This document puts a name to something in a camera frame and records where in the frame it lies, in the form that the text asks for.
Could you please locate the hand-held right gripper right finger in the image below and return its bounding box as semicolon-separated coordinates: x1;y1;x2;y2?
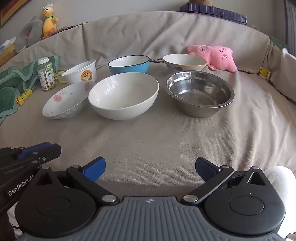
181;157;273;205

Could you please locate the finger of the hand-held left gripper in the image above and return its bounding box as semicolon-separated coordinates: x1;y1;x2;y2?
23;143;62;166
17;141;53;160

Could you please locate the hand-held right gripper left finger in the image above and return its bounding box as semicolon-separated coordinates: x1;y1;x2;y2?
35;157;120;206

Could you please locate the stainless steel bowl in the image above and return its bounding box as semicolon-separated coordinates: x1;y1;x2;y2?
164;71;235;118

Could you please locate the large plain white bowl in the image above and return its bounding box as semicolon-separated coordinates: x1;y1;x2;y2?
88;72;160;121

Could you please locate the white paper bowl orange label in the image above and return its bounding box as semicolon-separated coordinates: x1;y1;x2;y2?
61;60;97;85

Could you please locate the white bowl yellow rim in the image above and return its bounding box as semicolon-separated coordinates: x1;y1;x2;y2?
162;53;208;72

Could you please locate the blue enamel bowl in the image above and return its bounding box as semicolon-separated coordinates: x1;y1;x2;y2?
108;55;150;75

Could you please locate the small yellow toy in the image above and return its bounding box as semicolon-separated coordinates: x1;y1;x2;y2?
15;89;33;106

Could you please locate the white floral plate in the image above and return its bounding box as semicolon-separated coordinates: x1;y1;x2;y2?
42;80;96;120

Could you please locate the green towel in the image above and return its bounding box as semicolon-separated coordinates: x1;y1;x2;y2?
0;55;60;126

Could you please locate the clear bottle white cap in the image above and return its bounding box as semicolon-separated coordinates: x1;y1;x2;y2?
37;57;57;92

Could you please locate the person's white trouser leg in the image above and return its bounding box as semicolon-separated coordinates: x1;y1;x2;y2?
263;165;296;235

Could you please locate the pink plush toy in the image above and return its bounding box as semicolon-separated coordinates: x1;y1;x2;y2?
186;44;238;73

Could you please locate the yellow plastic clip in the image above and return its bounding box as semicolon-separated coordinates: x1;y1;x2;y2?
259;66;272;81

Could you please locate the grey neck pillow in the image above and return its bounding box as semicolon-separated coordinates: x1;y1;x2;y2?
15;16;44;53

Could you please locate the yellow plush toy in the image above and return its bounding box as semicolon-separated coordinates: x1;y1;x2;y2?
42;2;59;37

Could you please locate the white pillow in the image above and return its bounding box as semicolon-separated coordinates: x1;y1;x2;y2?
281;47;296;103

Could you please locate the green packet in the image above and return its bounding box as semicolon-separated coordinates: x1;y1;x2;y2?
269;36;288;50

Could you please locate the dark blue box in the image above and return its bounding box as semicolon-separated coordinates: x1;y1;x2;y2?
180;3;248;26

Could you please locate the framed wall picture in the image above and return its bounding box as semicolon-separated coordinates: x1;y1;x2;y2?
0;0;32;28

